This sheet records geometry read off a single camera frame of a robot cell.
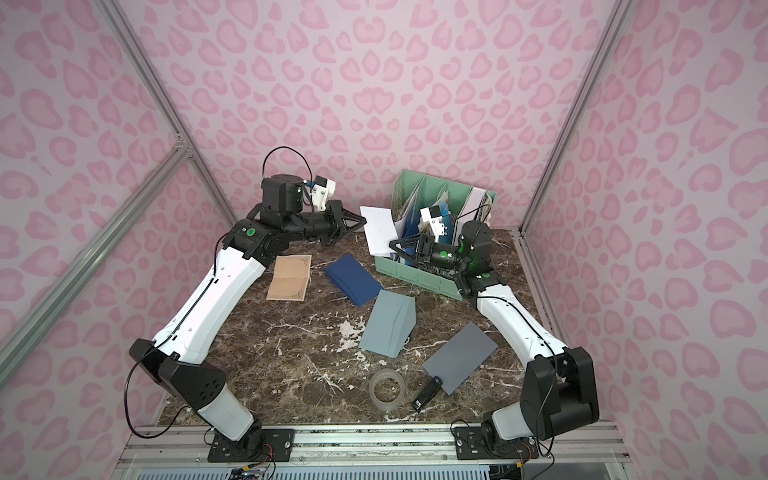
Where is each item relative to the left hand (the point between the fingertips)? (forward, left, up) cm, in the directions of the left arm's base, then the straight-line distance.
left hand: (368, 216), depth 66 cm
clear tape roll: (-25, -4, -41) cm, 48 cm away
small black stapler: (-28, -14, -39) cm, 49 cm away
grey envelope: (-16, -25, -43) cm, 52 cm away
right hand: (-4, -5, -7) cm, 10 cm away
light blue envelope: (-5, -4, -42) cm, 43 cm away
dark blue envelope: (+13, +9, -43) cm, 46 cm away
